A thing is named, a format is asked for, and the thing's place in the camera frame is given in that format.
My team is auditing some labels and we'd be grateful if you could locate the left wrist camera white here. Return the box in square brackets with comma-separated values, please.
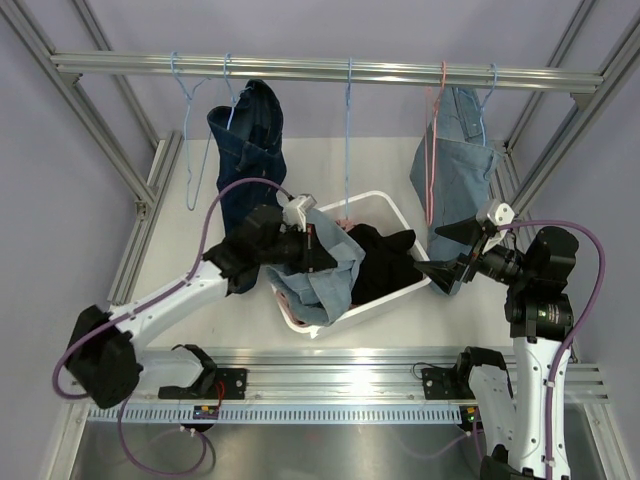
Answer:
[282, 194, 317, 232]

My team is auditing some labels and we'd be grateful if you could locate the black skirt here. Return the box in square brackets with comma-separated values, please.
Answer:
[348, 224, 424, 306]

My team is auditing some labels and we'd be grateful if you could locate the dark blue denim skirt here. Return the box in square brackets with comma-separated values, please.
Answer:
[207, 79, 287, 233]

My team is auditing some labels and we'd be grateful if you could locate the white plastic basket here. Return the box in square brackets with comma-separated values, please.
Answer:
[272, 190, 431, 340]

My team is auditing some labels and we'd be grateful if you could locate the aluminium frame post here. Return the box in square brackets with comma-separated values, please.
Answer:
[503, 1, 639, 215]
[0, 0, 184, 211]

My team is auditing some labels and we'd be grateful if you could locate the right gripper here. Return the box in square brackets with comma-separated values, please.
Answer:
[416, 213, 535, 293]

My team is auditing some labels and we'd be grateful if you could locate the pink wire hanger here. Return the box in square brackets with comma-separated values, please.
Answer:
[425, 61, 447, 226]

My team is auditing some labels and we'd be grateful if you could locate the aluminium hanging rail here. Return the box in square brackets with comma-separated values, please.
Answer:
[49, 51, 601, 94]

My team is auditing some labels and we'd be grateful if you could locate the blue hanger of light denim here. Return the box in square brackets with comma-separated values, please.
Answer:
[344, 57, 354, 220]

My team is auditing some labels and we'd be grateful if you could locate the blue hanger far right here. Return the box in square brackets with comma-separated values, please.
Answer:
[453, 62, 500, 181]

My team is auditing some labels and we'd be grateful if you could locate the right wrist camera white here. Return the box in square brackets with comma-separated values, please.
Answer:
[475, 199, 516, 249]

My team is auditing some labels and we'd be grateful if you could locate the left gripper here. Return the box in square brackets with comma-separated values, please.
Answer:
[256, 222, 336, 273]

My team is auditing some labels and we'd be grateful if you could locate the left aluminium frame post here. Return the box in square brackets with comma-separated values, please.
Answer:
[0, 0, 184, 211]

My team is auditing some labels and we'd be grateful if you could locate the slotted cable duct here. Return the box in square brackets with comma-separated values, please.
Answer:
[88, 403, 462, 425]

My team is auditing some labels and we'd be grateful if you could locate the pink skirt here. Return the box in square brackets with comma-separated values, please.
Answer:
[274, 215, 351, 326]

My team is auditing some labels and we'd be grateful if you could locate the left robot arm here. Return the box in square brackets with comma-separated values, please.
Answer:
[62, 195, 337, 409]

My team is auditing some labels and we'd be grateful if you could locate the right aluminium frame post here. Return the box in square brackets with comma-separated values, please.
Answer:
[503, 1, 639, 215]

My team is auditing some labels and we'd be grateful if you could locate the light blue wire hanger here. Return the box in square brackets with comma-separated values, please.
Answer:
[169, 50, 214, 211]

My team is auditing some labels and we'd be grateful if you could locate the light blue denim skirt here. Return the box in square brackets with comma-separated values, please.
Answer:
[264, 207, 366, 327]

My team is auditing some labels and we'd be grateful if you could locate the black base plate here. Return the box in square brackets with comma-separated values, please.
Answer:
[158, 367, 248, 400]
[420, 367, 475, 400]

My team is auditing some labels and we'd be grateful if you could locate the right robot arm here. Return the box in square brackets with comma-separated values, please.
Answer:
[415, 219, 579, 479]

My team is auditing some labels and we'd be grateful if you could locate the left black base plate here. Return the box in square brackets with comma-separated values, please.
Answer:
[158, 367, 248, 400]

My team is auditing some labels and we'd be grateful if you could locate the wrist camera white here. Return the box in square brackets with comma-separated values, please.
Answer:
[475, 199, 516, 249]
[282, 194, 317, 232]

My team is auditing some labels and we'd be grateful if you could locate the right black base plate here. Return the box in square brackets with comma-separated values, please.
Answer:
[420, 367, 475, 400]

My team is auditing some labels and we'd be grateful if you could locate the front aluminium rail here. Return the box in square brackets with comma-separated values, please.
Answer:
[133, 347, 610, 404]

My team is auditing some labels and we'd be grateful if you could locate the blue hanger of dark denim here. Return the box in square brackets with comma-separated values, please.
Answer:
[223, 52, 253, 139]

